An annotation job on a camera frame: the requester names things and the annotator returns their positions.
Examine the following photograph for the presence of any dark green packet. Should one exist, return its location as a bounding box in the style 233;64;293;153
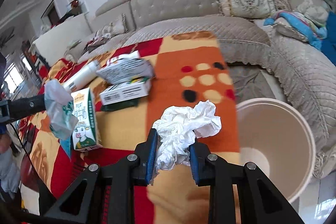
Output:
101;99;142;112

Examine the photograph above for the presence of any blue striped towel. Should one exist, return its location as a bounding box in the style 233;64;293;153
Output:
264;10;328;50

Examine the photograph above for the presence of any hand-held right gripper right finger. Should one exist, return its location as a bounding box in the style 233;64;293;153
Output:
189;144;305;224

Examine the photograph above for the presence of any green white milk carton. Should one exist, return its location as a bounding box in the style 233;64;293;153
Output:
70;88;103;152

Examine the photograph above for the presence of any orange red printed blanket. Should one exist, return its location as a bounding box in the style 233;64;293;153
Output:
20;31;240;224

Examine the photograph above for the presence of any white tube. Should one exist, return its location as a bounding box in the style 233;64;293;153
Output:
62;60;101;92

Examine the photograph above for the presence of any black cable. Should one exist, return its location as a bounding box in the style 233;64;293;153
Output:
9;122;36;188

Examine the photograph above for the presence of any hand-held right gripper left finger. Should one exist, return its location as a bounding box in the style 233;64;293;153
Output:
43;128;159;224

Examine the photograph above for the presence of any dark patterned cloth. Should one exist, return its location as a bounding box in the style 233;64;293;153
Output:
84;31;113;52

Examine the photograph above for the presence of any white tissue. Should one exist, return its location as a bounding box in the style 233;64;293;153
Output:
152;100;222;178

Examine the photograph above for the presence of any blue cloth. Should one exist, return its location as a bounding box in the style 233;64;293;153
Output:
320;11;336;67

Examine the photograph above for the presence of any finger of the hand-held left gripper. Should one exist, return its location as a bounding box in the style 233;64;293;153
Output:
10;94;47;122

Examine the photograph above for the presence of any white blue plastic wrapper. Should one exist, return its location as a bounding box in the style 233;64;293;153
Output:
44;79;80;159

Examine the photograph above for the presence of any beige crumpled cloth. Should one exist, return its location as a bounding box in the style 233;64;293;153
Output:
297;0;330;25

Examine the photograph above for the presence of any white orange sachet packet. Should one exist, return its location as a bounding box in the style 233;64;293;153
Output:
96;51;155;84

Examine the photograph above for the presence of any small patterned cushion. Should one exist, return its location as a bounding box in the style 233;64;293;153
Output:
273;0;292;12

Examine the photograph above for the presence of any white green medicine box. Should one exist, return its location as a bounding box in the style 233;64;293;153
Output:
99;77;152;105

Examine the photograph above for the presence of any beige round bin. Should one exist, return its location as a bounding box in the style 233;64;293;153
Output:
236;98;315;204

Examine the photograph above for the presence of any fringed beige cushion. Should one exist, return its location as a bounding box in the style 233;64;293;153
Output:
96;14;129;39

